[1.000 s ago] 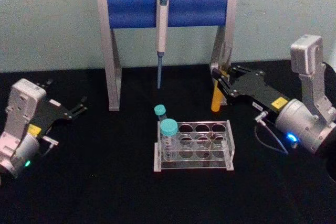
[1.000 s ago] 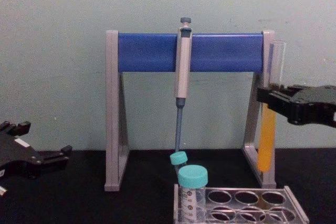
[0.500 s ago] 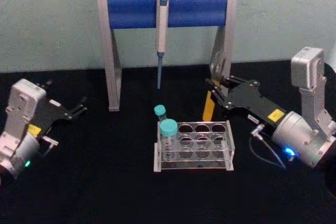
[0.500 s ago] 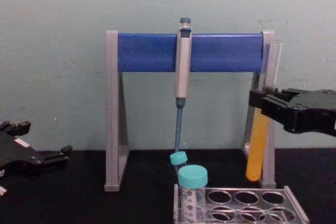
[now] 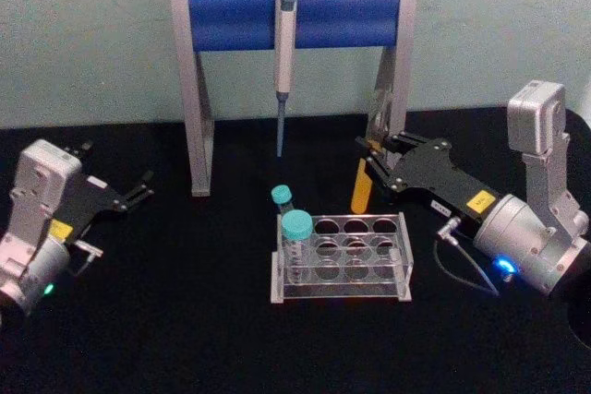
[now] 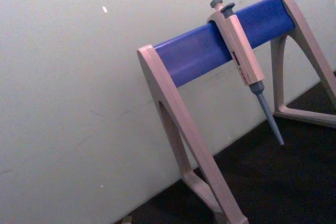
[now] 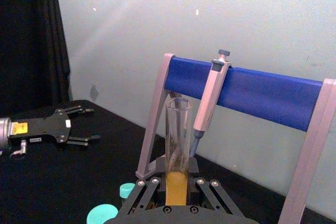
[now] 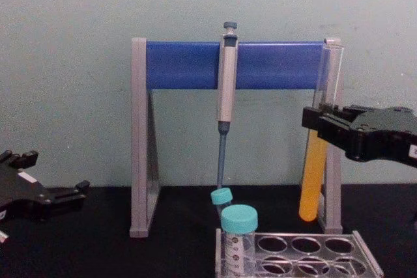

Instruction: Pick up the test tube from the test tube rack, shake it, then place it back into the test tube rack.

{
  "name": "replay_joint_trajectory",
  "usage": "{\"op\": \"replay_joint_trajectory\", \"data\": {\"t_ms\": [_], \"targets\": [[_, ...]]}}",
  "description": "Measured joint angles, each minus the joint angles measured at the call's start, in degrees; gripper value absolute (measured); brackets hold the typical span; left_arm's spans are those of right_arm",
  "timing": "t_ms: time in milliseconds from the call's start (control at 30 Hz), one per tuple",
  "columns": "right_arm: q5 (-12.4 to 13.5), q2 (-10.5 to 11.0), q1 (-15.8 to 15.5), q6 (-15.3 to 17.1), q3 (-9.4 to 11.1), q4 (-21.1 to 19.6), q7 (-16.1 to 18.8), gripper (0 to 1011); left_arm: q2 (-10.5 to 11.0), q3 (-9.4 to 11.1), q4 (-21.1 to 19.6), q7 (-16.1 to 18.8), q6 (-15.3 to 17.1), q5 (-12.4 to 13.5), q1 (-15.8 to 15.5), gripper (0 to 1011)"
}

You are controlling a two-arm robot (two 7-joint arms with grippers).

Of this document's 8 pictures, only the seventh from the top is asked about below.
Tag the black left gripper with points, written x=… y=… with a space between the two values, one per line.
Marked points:
x=44 y=129

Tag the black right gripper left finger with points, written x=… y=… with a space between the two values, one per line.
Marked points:
x=147 y=195

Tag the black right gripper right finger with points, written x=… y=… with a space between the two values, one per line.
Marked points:
x=210 y=195

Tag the glass tube with orange liquid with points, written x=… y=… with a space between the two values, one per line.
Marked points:
x=176 y=188

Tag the small teal cap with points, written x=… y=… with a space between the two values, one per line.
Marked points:
x=126 y=190

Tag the large teal round lid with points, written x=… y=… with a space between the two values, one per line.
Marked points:
x=101 y=214

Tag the black table cloth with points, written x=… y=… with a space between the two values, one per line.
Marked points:
x=65 y=182

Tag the grey pipette with dark plunger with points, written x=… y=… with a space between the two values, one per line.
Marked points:
x=210 y=98

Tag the black curtain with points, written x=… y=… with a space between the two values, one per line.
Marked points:
x=29 y=37

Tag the grey stand with blue bar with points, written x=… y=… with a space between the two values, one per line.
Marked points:
x=262 y=95

